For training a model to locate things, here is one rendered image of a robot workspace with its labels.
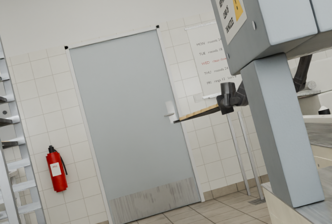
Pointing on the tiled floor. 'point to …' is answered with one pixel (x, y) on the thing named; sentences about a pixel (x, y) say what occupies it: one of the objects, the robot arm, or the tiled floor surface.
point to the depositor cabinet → (302, 212)
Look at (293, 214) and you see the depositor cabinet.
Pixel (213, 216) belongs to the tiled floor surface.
